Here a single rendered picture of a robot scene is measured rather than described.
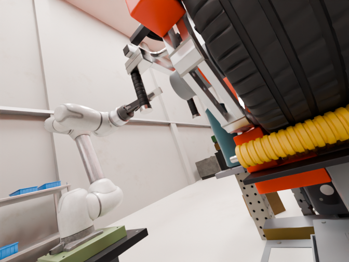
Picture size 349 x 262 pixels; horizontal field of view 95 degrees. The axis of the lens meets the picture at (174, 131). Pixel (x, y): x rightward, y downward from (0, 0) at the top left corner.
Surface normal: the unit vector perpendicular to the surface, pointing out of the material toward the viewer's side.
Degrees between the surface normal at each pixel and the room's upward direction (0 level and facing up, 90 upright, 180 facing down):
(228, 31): 117
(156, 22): 180
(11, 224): 90
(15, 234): 90
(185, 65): 135
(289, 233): 90
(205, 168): 90
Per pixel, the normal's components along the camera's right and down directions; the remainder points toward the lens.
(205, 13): -0.47, 0.30
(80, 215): 0.71, -0.39
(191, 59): -0.21, 0.65
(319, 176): -0.61, 0.00
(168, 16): 0.32, 0.92
